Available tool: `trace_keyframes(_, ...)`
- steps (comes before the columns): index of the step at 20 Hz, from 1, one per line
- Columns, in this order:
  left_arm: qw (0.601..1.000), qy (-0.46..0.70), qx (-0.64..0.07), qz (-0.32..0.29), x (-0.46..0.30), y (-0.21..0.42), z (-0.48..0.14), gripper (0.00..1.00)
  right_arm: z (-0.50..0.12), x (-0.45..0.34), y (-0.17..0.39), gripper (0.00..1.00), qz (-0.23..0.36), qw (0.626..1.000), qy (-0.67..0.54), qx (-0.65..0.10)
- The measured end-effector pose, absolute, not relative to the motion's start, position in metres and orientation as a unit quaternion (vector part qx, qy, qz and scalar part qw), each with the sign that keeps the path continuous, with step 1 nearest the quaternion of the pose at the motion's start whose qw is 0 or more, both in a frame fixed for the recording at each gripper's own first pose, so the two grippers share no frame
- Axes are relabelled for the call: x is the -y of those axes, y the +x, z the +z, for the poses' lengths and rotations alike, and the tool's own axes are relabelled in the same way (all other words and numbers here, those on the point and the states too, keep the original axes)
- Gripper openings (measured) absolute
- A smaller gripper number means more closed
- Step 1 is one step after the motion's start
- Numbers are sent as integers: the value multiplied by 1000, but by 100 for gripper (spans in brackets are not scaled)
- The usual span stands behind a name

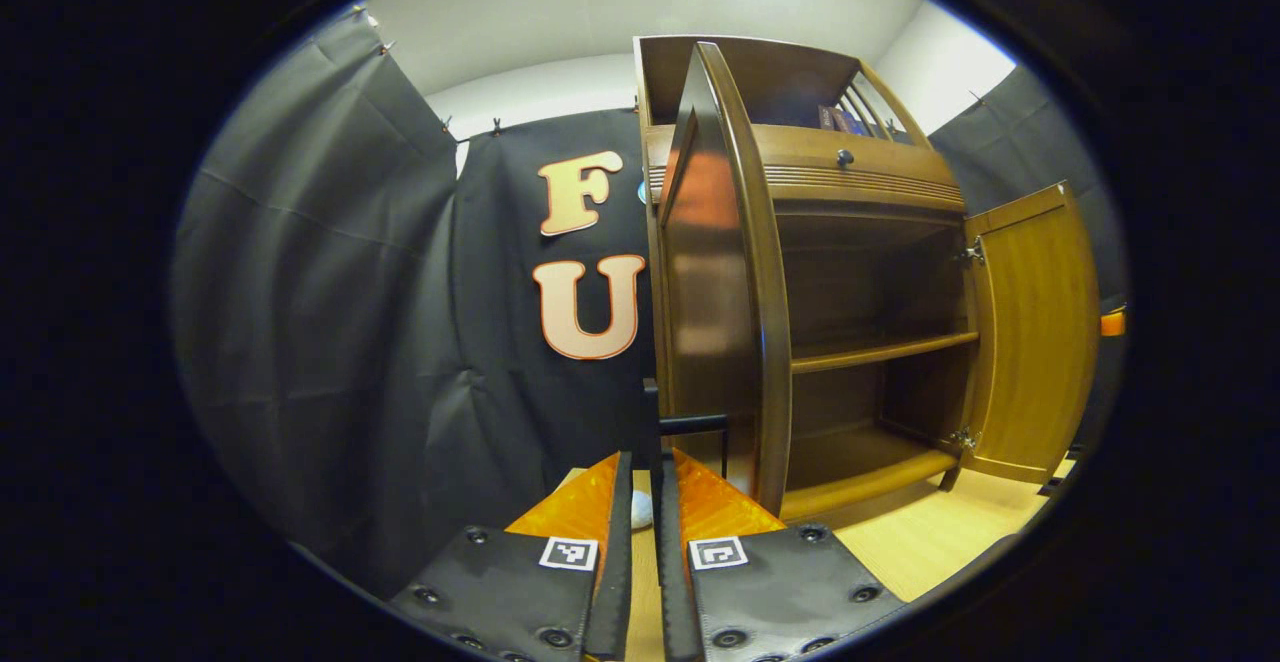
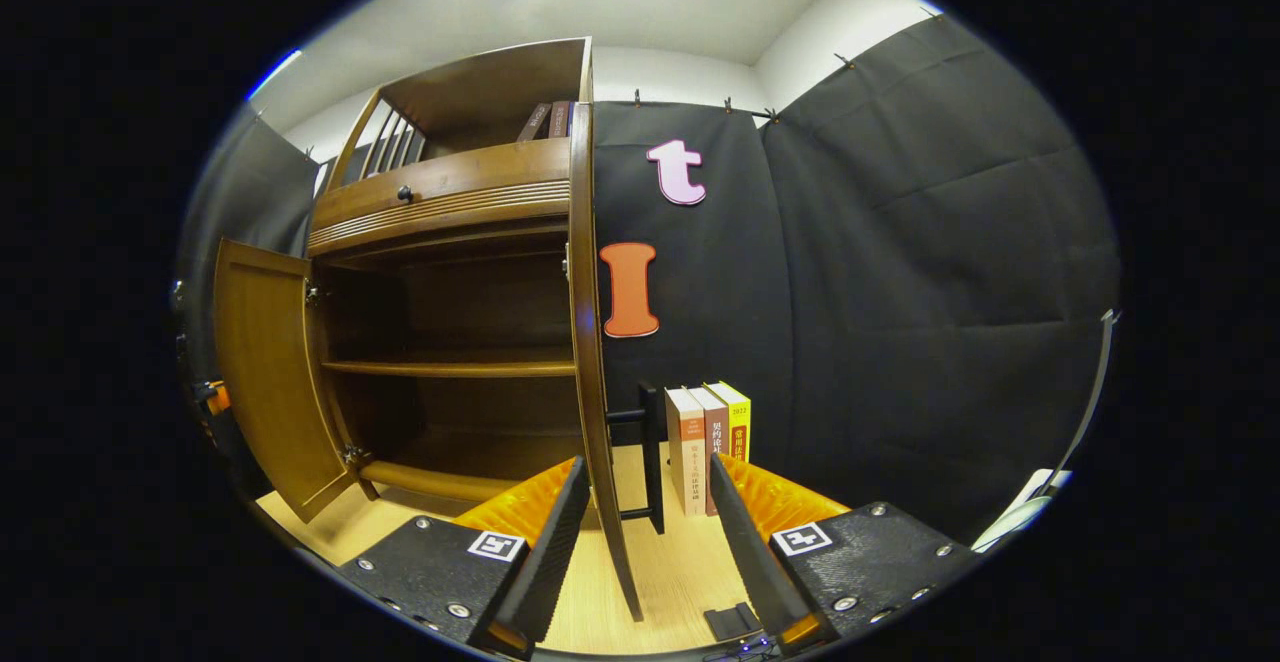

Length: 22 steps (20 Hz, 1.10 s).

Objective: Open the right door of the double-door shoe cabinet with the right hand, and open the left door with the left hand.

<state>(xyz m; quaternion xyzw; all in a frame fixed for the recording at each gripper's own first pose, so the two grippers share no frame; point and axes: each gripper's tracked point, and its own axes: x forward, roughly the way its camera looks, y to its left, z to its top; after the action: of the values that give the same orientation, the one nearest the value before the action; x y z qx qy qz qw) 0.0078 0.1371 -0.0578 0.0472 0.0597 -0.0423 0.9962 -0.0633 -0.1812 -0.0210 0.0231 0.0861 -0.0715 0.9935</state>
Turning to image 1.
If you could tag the wooden inner cabinet shelf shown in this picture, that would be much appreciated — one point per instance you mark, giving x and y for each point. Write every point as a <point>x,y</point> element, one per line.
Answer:
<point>880,352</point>

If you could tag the blue book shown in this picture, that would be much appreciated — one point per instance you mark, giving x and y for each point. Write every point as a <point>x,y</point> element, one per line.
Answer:
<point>852,123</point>

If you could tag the metal door hinge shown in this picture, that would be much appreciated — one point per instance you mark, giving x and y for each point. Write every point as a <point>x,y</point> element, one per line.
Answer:
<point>963,438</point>
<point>972,252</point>

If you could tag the black backdrop cloth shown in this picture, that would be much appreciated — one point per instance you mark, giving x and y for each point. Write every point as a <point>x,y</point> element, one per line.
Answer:
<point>330,322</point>

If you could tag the wooden cabinet door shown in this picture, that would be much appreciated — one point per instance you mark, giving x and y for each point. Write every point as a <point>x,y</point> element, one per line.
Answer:
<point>715,292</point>
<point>1035,342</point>

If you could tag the small white object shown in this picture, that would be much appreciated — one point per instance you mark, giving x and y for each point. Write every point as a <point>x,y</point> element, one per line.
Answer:
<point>641,509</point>

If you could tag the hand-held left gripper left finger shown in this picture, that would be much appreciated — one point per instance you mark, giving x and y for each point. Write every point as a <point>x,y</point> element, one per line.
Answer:
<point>520,592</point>

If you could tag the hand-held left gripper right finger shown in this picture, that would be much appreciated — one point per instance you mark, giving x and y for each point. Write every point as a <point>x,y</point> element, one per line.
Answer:
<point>760,592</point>

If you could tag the wooden cabinet drawer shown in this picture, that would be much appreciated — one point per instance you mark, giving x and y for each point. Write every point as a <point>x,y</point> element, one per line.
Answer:
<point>860,177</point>

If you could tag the brown book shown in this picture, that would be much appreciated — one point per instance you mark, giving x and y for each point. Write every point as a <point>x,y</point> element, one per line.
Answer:
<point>827,119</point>

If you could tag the wooden double-door shoe cabinet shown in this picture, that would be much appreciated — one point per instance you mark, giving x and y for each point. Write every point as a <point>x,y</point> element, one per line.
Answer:
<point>860,282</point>

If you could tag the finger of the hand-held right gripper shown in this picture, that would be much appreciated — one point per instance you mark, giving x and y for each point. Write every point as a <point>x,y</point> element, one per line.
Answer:
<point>1113,323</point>

